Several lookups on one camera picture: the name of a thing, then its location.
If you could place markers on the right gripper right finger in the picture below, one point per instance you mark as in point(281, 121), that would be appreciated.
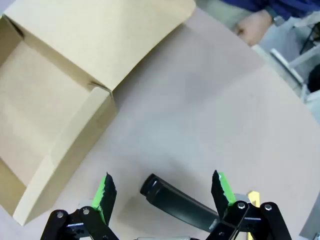
point(222, 192)

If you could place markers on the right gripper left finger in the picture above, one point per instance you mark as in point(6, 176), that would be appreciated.
point(105, 195)

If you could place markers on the yellow utility knife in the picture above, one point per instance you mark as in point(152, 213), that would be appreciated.
point(254, 198)

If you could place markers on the brown cardboard box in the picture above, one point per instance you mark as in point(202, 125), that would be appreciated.
point(82, 82)

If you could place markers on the person's left hand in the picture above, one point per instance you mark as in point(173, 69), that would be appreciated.
point(253, 27)

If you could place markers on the black stapler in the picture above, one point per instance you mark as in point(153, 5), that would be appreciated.
point(175, 200)

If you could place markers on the white side table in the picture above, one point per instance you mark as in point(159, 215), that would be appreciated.
point(292, 62)

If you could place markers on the grey wrist watch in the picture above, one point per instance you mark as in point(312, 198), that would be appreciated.
point(275, 17)

